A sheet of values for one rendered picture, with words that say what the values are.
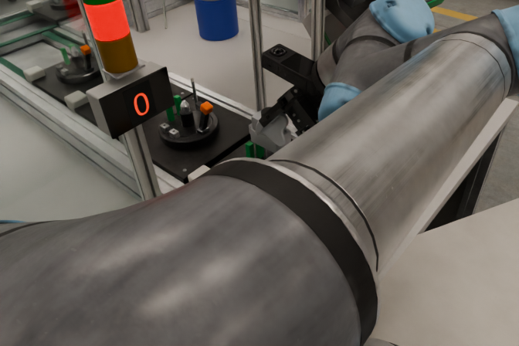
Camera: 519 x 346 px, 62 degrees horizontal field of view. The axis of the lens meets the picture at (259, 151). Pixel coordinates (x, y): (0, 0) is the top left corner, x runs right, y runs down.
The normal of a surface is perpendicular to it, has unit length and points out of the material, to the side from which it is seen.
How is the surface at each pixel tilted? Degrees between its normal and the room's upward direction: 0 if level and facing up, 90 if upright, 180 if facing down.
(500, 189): 0
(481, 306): 0
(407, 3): 40
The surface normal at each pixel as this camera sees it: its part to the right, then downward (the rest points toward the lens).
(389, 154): 0.41, -0.55
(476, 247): -0.06, -0.78
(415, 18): 0.42, -0.35
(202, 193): -0.15, -0.90
